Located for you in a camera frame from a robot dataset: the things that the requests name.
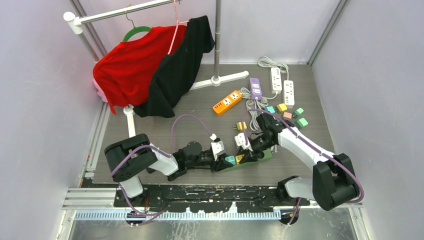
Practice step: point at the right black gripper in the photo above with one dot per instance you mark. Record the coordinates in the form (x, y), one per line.
(258, 155)

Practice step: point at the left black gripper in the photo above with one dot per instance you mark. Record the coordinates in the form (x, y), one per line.
(220, 163)

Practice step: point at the teal plug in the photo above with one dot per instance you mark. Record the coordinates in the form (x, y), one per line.
(231, 159)
(271, 109)

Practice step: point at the dark green power strip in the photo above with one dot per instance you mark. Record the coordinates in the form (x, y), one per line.
(267, 155)

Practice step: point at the pink plug adapter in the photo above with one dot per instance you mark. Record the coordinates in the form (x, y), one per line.
(287, 116)

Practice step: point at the green plug adapter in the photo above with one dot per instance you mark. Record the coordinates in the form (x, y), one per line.
(297, 112)
(301, 123)

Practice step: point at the orange power strip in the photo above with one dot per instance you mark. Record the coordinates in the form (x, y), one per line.
(235, 97)

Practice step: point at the purple power strip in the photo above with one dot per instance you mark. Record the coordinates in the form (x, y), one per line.
(254, 88)

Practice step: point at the short white power strip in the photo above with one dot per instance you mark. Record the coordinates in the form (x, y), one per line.
(276, 84)

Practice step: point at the long white power strip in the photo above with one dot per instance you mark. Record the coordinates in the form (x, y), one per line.
(288, 90)

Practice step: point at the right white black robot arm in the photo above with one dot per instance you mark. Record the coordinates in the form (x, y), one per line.
(333, 180)

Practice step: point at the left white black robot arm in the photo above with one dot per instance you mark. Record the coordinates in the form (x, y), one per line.
(129, 157)

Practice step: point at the black t-shirt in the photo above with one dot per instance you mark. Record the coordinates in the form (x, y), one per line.
(177, 72)

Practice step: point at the red t-shirt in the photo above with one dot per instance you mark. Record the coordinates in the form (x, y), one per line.
(124, 74)

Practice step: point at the pink clothes hanger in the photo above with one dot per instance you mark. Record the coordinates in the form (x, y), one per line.
(177, 24)

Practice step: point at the green clothes hanger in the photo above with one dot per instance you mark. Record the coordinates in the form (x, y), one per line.
(135, 29)

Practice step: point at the white metal clothes rack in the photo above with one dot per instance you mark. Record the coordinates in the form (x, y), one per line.
(76, 24)

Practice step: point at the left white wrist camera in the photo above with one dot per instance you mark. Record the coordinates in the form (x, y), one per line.
(218, 148)

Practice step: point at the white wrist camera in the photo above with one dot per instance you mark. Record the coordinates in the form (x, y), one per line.
(218, 148)
(242, 142)

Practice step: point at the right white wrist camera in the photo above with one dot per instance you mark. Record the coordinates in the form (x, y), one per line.
(242, 142)

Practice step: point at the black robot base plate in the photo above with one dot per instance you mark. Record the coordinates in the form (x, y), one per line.
(216, 202)

